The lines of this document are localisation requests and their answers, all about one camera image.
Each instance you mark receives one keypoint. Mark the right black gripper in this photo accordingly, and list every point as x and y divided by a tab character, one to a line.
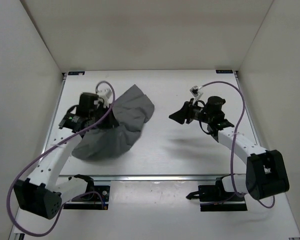
185	113

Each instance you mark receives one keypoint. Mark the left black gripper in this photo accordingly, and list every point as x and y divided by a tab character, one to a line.
111	121

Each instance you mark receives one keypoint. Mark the grey pleated skirt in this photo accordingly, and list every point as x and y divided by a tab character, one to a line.
132	110

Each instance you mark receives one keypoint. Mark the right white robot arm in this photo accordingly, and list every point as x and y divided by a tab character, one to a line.
265	173

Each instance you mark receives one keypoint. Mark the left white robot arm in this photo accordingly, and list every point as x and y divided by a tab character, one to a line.
40	194

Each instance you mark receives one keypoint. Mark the right blue table label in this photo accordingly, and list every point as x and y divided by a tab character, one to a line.
224	71

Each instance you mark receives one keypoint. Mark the blue table label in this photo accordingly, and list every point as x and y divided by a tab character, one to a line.
224	71
76	73

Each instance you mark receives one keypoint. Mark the left blue table label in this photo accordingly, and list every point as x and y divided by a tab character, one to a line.
76	73

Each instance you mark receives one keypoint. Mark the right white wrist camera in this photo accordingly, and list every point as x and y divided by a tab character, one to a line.
197	92

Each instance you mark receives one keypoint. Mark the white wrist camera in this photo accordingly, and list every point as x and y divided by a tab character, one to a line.
197	92
106	94

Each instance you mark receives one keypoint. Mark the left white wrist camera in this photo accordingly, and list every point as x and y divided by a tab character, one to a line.
106	94

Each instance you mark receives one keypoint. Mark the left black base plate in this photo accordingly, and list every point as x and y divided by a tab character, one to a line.
92	201

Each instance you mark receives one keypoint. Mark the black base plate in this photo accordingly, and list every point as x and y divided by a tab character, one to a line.
212	199
92	201

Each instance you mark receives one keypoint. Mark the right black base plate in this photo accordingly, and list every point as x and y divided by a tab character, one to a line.
212	199

